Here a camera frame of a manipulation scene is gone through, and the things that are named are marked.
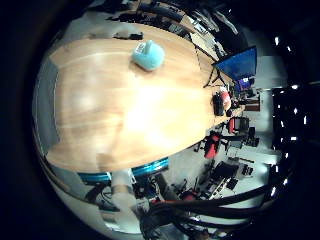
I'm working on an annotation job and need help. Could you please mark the light blue round container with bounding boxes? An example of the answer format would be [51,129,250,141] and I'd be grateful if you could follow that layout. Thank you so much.
[130,39,166,72]

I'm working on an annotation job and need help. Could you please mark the red office chair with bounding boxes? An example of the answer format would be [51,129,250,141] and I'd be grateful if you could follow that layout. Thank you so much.
[203,132,222,160]

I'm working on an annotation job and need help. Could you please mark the black box on table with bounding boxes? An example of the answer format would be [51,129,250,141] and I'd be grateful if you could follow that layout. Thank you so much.
[212,92,225,117]

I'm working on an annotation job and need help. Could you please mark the black monitor stand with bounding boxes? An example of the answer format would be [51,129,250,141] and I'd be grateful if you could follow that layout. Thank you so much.
[203,65,227,89]

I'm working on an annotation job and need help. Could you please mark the red and white bottle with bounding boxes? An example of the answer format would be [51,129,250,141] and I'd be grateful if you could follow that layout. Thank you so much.
[219,86,232,111]

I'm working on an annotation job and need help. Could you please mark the red and black chair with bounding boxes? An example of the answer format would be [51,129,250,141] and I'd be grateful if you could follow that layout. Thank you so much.
[227,116,250,135]

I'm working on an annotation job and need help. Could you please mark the black equipment cart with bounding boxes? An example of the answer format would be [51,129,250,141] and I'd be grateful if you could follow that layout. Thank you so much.
[205,160,240,198]

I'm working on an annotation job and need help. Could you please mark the small lit screen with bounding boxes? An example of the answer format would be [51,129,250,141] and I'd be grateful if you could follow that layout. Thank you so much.
[238,77,252,90]

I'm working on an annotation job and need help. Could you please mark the blue computer monitor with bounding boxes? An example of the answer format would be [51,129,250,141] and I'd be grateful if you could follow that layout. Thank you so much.
[213,45,258,82]

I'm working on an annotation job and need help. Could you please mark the black cable bundle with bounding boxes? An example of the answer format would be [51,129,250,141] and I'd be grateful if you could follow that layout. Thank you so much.
[146,181,284,234]

